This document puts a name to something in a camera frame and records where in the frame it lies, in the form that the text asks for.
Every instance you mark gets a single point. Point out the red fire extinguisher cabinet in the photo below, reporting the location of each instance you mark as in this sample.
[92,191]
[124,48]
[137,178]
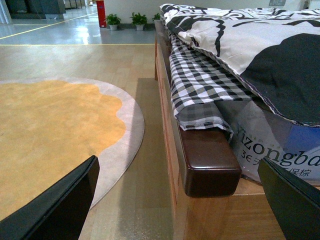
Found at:
[101,13]

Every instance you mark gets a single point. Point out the black white checkered sheet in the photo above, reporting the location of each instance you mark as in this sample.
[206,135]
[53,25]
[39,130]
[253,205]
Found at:
[197,83]

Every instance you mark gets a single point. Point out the black and white patterned duvet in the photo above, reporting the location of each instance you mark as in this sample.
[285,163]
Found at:
[273,52]

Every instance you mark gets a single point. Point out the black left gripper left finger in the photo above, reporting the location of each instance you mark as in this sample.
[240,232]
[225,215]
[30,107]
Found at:
[59,212]

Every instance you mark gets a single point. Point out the potted green plant right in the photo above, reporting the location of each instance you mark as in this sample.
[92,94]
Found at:
[157,16]

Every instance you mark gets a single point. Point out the plastic wrapped mattress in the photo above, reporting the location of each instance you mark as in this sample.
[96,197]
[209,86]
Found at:
[258,134]

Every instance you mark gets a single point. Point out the potted green plant middle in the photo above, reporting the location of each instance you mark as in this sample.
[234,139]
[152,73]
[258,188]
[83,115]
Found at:
[139,20]

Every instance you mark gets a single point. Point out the yellow and grey round rug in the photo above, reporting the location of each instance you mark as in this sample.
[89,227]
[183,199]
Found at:
[48,127]

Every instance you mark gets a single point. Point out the wooden bed frame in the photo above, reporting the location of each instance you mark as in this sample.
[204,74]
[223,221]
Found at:
[213,200]

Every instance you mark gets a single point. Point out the potted green plant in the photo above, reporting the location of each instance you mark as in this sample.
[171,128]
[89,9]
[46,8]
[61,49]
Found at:
[112,20]
[139,20]
[157,16]

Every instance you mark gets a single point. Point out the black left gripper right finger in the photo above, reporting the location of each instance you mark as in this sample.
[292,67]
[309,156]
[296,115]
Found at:
[294,202]

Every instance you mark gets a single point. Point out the potted green plant left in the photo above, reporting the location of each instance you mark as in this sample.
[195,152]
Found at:
[112,20]

